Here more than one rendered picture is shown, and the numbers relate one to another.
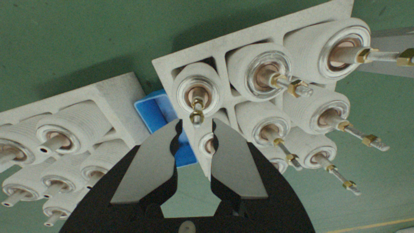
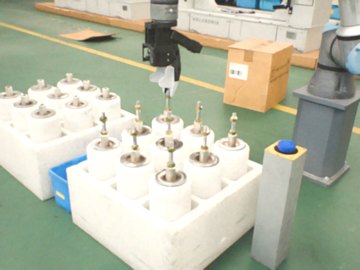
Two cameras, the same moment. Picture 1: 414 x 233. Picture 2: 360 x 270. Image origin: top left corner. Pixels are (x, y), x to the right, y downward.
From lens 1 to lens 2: 112 cm
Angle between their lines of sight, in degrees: 83
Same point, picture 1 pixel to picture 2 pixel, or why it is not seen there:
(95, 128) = (112, 110)
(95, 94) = (131, 116)
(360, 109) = not seen: outside the picture
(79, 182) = (60, 101)
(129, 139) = (99, 127)
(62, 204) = not seen: hidden behind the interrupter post
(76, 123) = (118, 102)
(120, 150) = (90, 121)
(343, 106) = (216, 158)
